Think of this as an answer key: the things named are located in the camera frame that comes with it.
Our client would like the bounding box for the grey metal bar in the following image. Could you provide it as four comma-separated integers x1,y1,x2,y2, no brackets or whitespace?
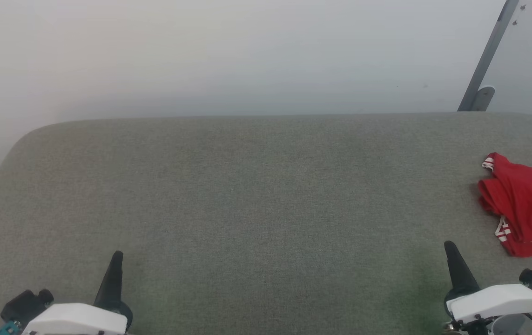
457,0,520,112

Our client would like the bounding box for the grey oval mounting bracket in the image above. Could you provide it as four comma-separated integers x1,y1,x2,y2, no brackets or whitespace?
470,86,496,112

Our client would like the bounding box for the red and white sports jersey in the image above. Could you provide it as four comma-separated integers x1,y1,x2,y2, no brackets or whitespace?
477,152,532,258

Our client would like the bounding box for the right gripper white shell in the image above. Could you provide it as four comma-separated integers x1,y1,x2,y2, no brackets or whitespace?
442,241,532,335

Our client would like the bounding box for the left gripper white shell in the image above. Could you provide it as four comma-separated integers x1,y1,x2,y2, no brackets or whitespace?
21,251,134,335

